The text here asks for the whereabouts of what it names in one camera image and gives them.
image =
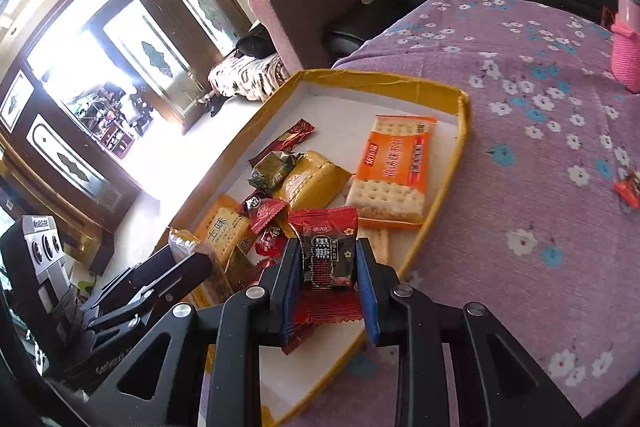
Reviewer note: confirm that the shallow cardboard tray yellow tape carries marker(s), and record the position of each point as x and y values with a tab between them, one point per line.
340	107

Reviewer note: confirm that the yellow flat cracker packet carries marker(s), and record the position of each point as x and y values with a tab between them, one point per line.
222	227

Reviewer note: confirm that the wooden glass door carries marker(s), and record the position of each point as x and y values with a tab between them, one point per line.
150	32

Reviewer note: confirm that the black candy with red wrapper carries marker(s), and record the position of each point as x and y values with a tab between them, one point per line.
265	209

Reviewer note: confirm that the dark green snack packet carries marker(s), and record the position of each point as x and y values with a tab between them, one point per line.
270	169

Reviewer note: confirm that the patterned sofa blanket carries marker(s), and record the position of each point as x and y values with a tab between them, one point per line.
250	74

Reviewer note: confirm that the bottle in pink knitted sleeve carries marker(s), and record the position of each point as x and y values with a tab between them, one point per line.
625	52

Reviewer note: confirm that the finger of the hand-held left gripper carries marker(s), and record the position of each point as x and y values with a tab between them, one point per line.
120	322
170	269

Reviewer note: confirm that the black cushion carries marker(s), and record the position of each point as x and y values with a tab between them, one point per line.
255	47

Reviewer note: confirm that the red packet with black label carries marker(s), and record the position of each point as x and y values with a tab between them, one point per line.
325	227

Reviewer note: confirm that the orange cracker packet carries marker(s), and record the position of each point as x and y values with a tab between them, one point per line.
395	157

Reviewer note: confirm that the brown cookie packet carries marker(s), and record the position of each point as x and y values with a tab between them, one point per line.
187	247

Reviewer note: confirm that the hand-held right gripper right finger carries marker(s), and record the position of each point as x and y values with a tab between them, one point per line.
369	302

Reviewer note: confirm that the pale cracker packet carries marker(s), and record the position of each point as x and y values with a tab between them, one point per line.
375	244

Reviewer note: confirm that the golden yellow snack packet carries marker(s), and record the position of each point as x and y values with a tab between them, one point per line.
315	177

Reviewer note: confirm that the purple floral tablecloth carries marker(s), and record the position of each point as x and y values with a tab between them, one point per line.
500	157

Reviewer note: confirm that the small red snack packet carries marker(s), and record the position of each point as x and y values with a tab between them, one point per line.
270	243

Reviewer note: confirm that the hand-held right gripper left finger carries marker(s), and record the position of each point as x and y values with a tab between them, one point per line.
290	297

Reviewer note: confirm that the red wrapped candy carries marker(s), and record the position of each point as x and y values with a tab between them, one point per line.
629	192

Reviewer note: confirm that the pink fabric armchair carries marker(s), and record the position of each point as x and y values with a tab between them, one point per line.
300	7

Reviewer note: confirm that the maroon stick packet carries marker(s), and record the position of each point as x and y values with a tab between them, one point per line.
290	138

